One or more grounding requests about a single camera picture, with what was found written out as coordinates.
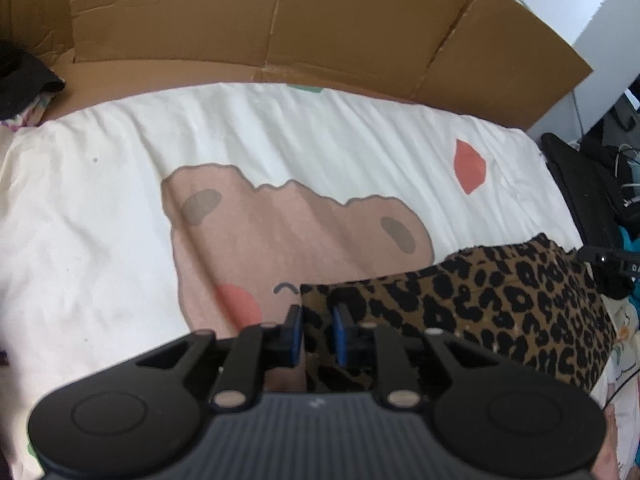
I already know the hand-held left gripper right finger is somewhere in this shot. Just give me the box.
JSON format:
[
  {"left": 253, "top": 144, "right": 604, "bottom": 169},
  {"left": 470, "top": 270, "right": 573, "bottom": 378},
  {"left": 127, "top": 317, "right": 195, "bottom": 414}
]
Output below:
[{"left": 331, "top": 302, "right": 503, "bottom": 408}]

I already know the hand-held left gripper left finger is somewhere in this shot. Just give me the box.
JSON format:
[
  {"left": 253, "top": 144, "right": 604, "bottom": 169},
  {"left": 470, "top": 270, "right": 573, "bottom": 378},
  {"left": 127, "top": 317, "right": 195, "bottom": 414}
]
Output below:
[{"left": 135, "top": 306, "right": 305, "bottom": 408}]

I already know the leopard print skirt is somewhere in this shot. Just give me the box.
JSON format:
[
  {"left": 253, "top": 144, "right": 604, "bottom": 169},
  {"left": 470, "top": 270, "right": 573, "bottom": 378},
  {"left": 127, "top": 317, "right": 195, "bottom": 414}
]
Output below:
[{"left": 300, "top": 232, "right": 618, "bottom": 393}]

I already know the black clothes pile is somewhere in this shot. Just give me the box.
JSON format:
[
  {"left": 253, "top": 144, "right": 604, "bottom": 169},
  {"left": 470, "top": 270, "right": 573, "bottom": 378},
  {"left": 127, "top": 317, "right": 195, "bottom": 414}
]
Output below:
[{"left": 541, "top": 132, "right": 626, "bottom": 261}]

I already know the teal cloth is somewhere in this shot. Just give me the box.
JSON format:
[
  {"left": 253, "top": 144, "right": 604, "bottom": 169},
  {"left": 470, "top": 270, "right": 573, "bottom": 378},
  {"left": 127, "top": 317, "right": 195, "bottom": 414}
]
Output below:
[{"left": 619, "top": 225, "right": 640, "bottom": 313}]

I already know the white printed bedsheet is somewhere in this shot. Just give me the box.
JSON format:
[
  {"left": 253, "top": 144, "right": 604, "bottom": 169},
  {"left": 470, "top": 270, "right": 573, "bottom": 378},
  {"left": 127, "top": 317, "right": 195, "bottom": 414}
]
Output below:
[{"left": 0, "top": 82, "right": 640, "bottom": 480}]

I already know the brown cardboard box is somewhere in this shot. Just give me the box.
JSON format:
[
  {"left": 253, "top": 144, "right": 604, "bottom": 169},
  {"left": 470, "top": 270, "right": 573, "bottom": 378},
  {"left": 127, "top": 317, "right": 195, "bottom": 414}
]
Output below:
[{"left": 0, "top": 0, "right": 596, "bottom": 131}]

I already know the multicoloured patterned cloth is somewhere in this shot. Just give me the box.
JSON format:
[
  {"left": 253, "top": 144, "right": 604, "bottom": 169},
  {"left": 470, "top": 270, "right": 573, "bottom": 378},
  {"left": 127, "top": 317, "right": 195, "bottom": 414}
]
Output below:
[{"left": 0, "top": 91, "right": 53, "bottom": 133}]

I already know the black cloth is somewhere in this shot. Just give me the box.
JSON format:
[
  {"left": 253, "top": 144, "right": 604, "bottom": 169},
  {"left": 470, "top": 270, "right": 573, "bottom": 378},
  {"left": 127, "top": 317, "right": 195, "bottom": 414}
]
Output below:
[{"left": 0, "top": 42, "right": 67, "bottom": 111}]

